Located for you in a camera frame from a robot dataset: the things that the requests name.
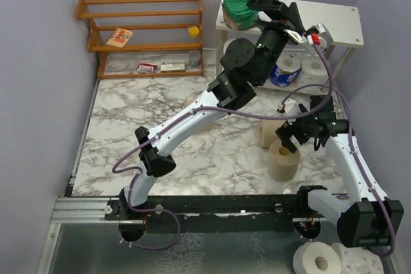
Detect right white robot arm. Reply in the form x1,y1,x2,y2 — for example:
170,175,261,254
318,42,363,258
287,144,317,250
275,96,404,248

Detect purple cable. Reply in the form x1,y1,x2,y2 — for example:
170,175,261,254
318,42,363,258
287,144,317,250
279,83,396,257
112,44,337,251

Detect blue roll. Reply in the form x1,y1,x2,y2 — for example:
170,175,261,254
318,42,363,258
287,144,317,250
270,53,301,88

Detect white plain paper roll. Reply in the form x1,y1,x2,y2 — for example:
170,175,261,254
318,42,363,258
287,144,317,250
220,39,238,64

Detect grey small cup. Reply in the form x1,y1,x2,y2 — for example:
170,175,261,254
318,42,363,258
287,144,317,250
188,50,201,67

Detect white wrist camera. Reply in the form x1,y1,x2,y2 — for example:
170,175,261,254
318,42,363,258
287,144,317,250
284,22,335,53
277,98,301,116

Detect orange wooden rack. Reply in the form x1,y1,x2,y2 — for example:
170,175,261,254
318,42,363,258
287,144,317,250
75,0,203,80

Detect white green flat box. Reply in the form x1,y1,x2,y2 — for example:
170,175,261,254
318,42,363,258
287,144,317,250
160,60,186,73

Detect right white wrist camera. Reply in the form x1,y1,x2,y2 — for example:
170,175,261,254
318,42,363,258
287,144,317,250
277,98,301,116

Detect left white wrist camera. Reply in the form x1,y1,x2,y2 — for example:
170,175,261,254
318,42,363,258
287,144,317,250
284,22,335,53

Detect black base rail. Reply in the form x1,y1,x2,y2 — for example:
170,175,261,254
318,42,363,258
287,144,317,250
64,184,335,235

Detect red white small box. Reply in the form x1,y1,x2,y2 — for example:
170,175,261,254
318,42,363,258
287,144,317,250
136,62,157,74

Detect small picture book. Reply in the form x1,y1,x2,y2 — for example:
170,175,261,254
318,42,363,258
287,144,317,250
105,28,133,48

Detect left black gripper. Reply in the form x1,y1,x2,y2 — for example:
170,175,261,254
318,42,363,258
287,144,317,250
243,0,301,83

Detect yellow cube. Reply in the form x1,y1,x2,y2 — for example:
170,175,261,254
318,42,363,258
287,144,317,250
187,26,200,37

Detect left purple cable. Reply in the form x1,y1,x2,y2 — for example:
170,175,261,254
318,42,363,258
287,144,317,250
112,44,337,251

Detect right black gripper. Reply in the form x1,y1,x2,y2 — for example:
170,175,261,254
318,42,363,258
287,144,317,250
276,104,317,153

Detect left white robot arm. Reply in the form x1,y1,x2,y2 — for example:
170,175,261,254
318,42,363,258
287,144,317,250
119,0,304,219

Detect white two-tier shelf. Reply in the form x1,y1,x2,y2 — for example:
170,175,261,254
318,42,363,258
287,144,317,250
215,0,364,95

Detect pink dotted roll below table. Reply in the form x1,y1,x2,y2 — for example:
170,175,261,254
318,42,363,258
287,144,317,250
331,243,384,274

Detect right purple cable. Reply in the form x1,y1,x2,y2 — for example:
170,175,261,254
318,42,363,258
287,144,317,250
279,83,396,257

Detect white roll below table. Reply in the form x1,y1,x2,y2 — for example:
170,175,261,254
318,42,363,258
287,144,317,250
292,242,342,274

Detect pink dotted paper roll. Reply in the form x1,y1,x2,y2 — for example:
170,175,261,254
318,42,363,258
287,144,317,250
297,56,328,95

